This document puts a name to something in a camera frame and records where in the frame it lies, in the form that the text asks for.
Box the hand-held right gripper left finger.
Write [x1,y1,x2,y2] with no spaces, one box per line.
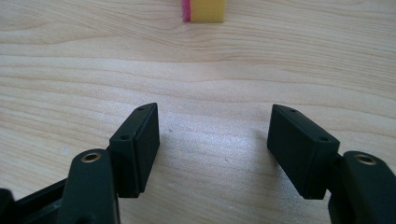
[108,102,161,199]

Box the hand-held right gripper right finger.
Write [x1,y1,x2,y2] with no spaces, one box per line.
[266,104,341,201]

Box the yellow and pink sponge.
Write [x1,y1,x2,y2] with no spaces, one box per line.
[181,0,227,24]

